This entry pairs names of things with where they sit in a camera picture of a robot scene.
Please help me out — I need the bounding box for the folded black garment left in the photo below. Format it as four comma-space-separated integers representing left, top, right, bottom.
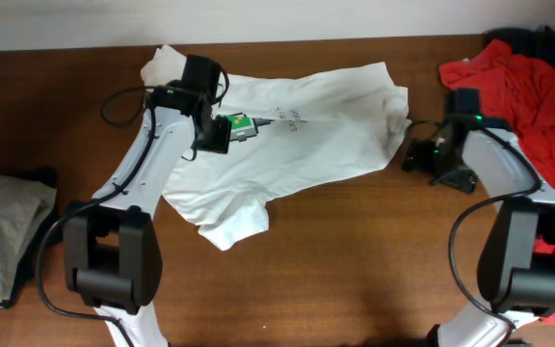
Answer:
0, 166, 67, 309

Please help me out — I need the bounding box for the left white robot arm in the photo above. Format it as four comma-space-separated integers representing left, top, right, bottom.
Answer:
63, 86, 231, 346

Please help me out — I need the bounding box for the white printed t-shirt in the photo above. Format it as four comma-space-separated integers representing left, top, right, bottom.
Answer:
162, 62, 410, 251

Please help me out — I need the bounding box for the black garment top right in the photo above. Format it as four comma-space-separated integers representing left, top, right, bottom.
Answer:
484, 25, 555, 68

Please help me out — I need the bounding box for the red t-shirt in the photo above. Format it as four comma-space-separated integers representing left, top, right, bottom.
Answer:
438, 39, 555, 326

